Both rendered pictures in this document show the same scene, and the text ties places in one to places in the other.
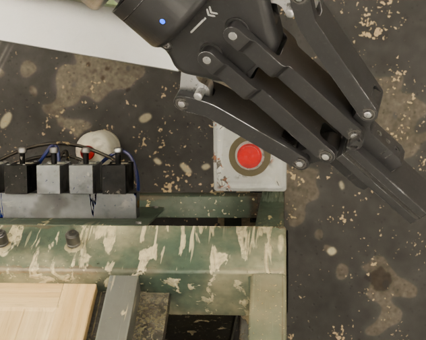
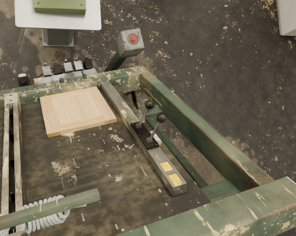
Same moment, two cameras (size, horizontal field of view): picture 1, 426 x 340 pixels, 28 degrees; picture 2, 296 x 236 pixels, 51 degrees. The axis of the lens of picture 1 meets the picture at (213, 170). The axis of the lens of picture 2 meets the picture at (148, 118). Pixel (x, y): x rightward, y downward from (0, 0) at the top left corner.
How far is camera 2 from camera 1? 0.92 m
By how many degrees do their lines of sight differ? 23
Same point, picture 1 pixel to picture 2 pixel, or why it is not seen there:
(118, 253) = (99, 77)
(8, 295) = (71, 93)
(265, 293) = (147, 74)
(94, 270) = (95, 81)
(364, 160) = not seen: outside the picture
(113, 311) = (107, 86)
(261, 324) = (150, 78)
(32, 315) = (81, 94)
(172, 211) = not seen: hidden behind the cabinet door
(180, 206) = not seen: hidden behind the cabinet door
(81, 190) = (79, 68)
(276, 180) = (141, 44)
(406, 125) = (148, 66)
